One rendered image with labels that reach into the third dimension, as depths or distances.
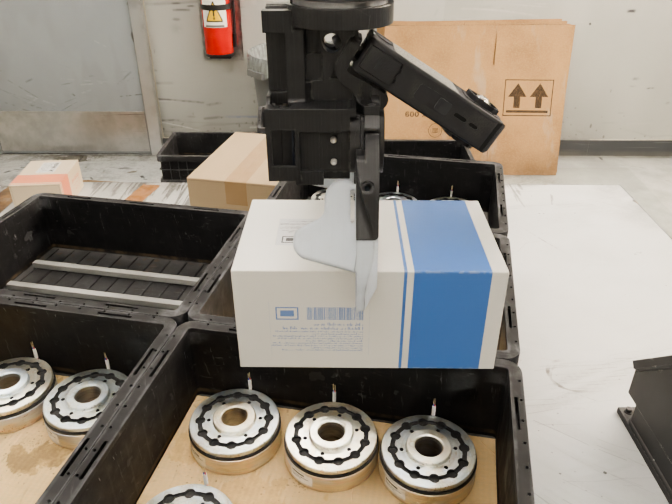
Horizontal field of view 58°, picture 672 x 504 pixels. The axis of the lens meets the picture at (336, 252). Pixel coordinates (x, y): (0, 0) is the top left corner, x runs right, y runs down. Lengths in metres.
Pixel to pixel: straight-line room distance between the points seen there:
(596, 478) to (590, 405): 0.14
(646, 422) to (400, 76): 0.69
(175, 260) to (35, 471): 0.46
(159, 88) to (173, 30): 0.35
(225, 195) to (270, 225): 0.82
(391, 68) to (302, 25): 0.06
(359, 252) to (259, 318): 0.10
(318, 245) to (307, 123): 0.08
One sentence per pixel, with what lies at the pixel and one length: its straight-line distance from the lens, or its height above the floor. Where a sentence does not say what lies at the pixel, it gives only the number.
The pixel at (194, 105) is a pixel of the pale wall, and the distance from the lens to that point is 3.85.
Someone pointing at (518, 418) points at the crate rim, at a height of 0.92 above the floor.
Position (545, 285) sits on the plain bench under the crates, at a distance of 1.30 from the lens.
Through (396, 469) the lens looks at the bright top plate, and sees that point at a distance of 0.67.
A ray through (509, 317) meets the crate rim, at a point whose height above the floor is 0.92.
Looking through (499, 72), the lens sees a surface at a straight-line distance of 3.61.
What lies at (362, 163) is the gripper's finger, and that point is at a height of 1.22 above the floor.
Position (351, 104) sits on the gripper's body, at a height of 1.25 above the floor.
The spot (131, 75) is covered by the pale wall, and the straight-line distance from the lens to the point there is 3.87.
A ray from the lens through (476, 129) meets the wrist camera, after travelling 0.44.
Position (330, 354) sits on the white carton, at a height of 1.06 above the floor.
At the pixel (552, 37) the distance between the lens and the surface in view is 3.67.
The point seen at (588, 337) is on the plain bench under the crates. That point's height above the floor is 0.70.
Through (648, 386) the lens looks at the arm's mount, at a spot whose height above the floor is 0.79.
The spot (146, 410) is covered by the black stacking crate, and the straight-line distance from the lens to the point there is 0.69.
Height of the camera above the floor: 1.37
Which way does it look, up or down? 30 degrees down
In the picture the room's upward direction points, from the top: straight up
